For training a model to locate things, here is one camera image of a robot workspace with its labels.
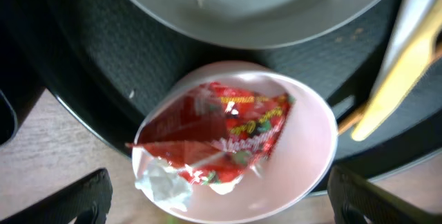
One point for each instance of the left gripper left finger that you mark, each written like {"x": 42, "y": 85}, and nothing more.
{"x": 87, "y": 200}

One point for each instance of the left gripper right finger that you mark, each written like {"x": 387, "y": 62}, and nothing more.
{"x": 356, "y": 200}

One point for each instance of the small white tissue piece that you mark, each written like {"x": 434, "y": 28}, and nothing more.
{"x": 164, "y": 186}

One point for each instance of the pink bowl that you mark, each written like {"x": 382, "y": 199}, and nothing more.
{"x": 299, "y": 160}

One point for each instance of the red snack wrapper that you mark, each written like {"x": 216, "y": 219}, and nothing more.
{"x": 213, "y": 133}

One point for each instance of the wooden chopstick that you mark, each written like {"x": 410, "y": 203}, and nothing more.
{"x": 355, "y": 116}

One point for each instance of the black rectangular tray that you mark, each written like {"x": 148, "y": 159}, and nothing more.
{"x": 8, "y": 120}

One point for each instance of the round black serving tray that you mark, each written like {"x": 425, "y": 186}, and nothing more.
{"x": 109, "y": 63}

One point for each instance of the yellow plastic knife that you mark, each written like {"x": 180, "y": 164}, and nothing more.
{"x": 412, "y": 63}

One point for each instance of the white plastic fork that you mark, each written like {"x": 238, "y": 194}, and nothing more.
{"x": 410, "y": 15}

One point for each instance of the grey plate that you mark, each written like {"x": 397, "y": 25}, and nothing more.
{"x": 254, "y": 24}

